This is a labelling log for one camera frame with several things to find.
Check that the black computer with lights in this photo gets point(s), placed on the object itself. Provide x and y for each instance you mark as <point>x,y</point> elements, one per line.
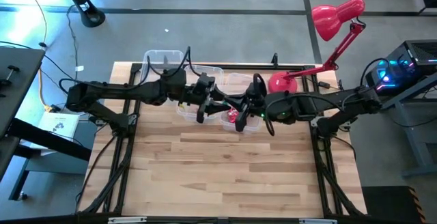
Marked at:
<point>420,53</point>

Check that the green candy packet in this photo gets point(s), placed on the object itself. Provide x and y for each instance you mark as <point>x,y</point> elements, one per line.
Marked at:
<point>226,104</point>

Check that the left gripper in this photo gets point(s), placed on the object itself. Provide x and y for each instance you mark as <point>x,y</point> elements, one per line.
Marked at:
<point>204,85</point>

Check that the red desk lamp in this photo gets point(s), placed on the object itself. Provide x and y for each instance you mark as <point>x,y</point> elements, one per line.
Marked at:
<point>327,19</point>

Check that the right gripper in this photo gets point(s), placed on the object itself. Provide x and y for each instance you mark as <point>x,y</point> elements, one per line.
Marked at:
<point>258,101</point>

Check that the small black post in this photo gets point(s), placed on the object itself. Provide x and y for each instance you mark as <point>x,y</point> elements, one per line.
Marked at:
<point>274,58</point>

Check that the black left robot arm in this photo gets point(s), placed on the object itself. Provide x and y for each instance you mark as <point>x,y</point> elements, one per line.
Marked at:
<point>119,89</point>

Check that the red candy packet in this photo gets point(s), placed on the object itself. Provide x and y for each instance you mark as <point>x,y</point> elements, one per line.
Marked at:
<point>233,115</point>

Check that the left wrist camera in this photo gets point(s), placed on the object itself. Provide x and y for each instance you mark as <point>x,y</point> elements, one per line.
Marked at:
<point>201,113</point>

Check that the white paper booklet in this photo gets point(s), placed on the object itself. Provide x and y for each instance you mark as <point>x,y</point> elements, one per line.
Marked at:
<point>58,125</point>

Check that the black floor stand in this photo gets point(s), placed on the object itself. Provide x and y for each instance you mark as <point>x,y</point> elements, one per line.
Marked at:
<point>83,7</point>

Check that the white tape piece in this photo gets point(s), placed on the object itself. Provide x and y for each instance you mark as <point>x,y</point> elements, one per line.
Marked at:
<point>79,68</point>

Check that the clear plastic bin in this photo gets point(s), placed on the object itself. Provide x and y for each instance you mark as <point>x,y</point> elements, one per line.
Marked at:
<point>235,80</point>
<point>160,58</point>
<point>184,114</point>

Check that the grey metal cart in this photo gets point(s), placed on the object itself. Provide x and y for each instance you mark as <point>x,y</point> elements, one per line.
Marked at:
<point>420,125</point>

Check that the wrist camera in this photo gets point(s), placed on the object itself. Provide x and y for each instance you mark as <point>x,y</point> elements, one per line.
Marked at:
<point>242,121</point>
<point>201,113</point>

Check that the black metal table frame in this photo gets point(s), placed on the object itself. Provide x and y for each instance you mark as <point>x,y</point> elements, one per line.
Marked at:
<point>290,67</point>

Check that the white edge bracket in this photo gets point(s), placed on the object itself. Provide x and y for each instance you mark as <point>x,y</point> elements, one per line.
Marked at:
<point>317,221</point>
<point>126,220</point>

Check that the black side desk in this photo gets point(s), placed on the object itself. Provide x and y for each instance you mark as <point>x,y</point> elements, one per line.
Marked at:
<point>20,73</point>

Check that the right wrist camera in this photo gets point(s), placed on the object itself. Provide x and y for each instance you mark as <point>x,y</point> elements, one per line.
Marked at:
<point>242,121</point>

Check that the black box hazard stripes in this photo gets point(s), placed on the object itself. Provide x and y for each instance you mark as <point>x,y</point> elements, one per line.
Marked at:
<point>392,205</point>

